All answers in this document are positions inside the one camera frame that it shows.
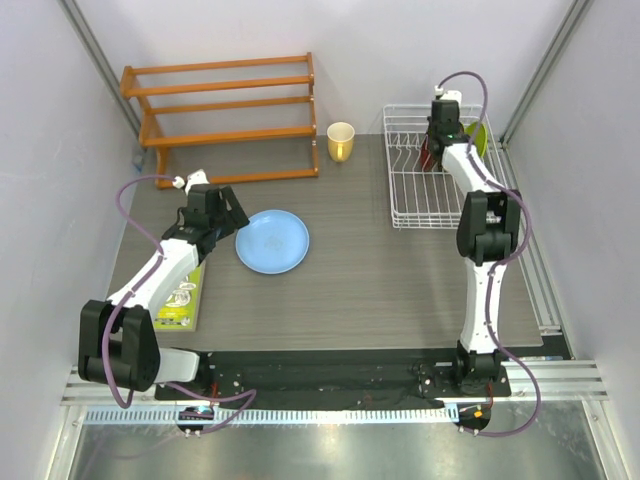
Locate red floral plate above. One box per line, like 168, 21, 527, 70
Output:
419, 135, 443, 172

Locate light blue plate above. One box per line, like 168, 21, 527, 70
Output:
235, 209, 310, 275

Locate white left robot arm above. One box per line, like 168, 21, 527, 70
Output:
78, 183, 249, 406

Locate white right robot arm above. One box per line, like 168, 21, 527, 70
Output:
426, 93, 521, 396

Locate orange wooden shelf rack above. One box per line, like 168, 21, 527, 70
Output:
119, 52, 319, 190

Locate lime green plate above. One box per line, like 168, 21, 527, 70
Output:
464, 121, 489, 158

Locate green illustrated booklet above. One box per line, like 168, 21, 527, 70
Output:
153, 263, 205, 333

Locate yellow mug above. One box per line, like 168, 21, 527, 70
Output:
327, 122, 355, 163

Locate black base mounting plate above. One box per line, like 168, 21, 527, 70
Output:
186, 348, 511, 411

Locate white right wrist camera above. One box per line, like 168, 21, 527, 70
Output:
434, 86, 462, 104

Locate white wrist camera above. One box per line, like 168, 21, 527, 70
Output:
171, 169, 209, 195
434, 86, 462, 104

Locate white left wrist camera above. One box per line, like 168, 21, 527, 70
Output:
171, 169, 209, 195

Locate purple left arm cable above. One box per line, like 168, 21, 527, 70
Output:
102, 174, 258, 436

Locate white wire dish rack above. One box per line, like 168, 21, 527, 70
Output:
382, 103, 511, 230

